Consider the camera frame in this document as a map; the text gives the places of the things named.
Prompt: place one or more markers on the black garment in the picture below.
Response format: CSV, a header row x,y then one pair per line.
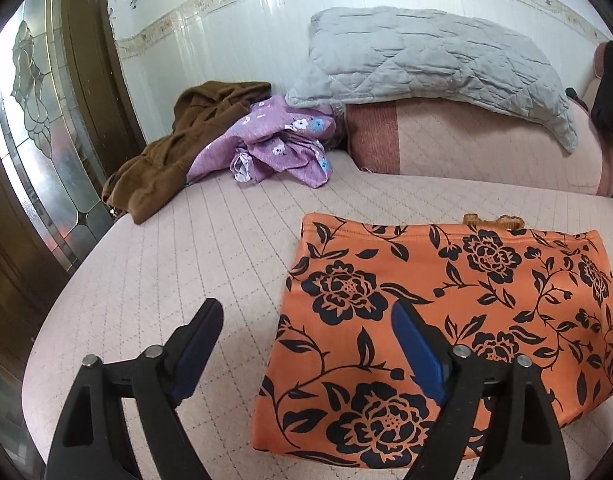
x,y
611,90

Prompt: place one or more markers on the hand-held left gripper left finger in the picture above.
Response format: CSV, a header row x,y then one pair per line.
x,y
196,355

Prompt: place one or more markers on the brown garment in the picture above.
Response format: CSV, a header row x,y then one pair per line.
x,y
186,135

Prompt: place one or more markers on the grey quilted pillow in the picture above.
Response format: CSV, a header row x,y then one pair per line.
x,y
436,60

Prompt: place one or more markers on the wooden stained glass door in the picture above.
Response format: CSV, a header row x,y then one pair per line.
x,y
36,110

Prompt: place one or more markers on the orange black floral shirt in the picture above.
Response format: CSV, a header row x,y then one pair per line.
x,y
486,310

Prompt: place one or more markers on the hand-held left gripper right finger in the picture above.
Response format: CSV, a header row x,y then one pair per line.
x,y
416,355

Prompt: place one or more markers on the purple floral garment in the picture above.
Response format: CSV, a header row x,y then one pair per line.
x,y
281,145

